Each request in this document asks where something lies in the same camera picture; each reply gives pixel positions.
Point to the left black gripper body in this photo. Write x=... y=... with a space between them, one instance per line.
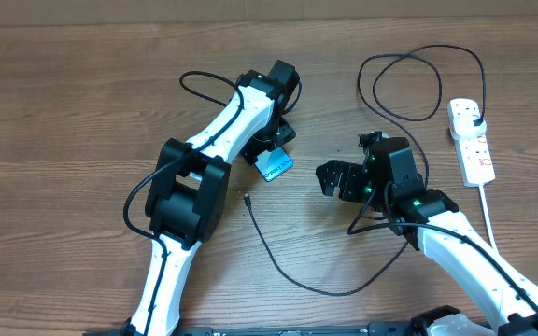
x=269 y=136

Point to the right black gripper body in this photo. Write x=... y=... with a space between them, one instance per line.
x=358 y=188

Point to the Samsung Galaxy smartphone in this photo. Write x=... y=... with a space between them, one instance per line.
x=272 y=164

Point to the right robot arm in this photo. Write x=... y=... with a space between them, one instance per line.
x=388 y=182

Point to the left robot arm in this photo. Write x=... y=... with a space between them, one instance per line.
x=188 y=189

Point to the white charger plug adapter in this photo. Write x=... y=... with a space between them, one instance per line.
x=467 y=127

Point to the white power strip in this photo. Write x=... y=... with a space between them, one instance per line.
x=476 y=167

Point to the cardboard backdrop panel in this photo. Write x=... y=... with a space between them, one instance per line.
x=91 y=12

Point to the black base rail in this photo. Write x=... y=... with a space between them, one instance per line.
x=387 y=328

